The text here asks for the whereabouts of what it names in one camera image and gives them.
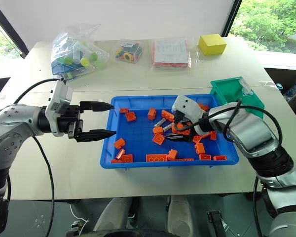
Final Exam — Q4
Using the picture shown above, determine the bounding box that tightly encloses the clear bag of toys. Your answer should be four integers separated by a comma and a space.
50, 23, 111, 81

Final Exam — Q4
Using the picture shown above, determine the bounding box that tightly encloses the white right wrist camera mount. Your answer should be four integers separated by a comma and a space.
172, 94, 211, 137

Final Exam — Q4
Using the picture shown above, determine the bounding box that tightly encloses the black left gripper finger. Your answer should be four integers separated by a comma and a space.
79, 100, 115, 113
76, 129, 117, 144

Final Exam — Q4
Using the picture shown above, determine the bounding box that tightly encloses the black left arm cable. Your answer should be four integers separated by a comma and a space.
14, 78, 66, 237

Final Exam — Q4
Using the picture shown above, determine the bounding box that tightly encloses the green plastic bin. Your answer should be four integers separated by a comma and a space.
209, 77, 265, 119

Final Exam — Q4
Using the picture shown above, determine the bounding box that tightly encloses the white floor cable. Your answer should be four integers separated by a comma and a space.
70, 204, 90, 223

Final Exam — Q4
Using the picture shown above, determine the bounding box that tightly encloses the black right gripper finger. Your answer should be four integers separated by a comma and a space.
163, 132, 187, 144
172, 117, 186, 131

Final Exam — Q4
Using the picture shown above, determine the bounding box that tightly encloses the black window frame post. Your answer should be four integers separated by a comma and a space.
0, 0, 30, 59
220, 0, 243, 38

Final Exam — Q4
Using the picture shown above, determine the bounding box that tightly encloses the clear box of colourful pieces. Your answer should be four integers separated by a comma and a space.
112, 39, 144, 65

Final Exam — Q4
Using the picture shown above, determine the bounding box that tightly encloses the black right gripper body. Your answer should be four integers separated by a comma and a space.
174, 111, 200, 144

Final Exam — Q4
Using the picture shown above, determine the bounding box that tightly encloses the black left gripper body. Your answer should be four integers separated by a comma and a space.
56, 104, 84, 143

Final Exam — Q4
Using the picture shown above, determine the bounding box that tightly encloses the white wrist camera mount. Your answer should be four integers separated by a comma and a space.
172, 94, 211, 137
44, 80, 74, 137

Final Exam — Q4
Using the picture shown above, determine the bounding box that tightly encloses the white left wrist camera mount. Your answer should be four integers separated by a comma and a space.
44, 80, 74, 137

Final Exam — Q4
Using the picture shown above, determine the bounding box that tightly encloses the blue plastic bin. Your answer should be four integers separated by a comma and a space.
100, 94, 240, 169

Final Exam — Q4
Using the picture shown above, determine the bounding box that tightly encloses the clear water bottle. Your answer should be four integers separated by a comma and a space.
284, 82, 296, 98

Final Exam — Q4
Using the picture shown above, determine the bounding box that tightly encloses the red white packet in plastic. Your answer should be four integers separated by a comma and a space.
148, 36, 196, 72

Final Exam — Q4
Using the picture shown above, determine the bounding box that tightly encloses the long orange toy brick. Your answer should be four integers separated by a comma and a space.
146, 154, 168, 162

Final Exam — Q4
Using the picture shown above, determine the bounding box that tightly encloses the yellow box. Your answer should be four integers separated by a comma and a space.
198, 34, 228, 56

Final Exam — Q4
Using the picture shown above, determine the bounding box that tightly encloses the silver robot leg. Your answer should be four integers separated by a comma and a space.
93, 197, 133, 233
167, 196, 195, 237

